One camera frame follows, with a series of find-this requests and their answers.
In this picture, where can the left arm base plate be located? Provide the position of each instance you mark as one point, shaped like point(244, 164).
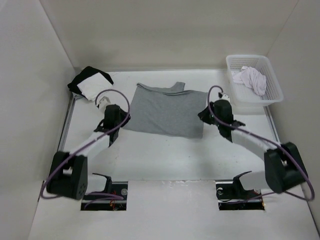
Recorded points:
point(116, 192)

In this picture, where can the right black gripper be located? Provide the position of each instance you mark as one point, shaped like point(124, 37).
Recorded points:
point(203, 115)

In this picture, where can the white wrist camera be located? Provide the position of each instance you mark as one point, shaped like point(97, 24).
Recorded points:
point(103, 102)
point(223, 96)

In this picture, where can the metal table rail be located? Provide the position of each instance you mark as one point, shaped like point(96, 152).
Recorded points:
point(275, 130)
point(66, 123)

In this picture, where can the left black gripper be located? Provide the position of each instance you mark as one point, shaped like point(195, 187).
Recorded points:
point(123, 114)

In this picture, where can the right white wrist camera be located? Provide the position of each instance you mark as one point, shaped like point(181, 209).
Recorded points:
point(223, 96)

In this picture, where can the grey tank top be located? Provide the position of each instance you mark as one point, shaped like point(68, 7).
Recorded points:
point(169, 111)

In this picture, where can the right metal table rail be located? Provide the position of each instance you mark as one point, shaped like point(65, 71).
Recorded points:
point(275, 130)

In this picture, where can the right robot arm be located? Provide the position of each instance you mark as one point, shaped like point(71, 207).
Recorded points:
point(258, 145)

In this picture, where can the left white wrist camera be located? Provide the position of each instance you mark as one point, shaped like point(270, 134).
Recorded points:
point(103, 102)

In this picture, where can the light pink tank top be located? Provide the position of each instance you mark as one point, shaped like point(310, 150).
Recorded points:
point(252, 79)

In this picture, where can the white plastic basket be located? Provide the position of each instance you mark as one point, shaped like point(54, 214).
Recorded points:
point(245, 97)

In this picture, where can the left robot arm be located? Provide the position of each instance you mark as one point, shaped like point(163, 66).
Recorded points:
point(68, 176)

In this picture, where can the folded white tank top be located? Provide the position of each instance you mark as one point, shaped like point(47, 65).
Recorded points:
point(93, 85)

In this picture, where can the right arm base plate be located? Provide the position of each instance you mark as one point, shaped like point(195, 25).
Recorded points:
point(232, 192)

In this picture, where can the folded black tank top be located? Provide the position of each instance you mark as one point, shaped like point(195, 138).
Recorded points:
point(86, 73)

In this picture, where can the left metal table rail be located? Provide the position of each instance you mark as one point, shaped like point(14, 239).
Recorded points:
point(66, 123)

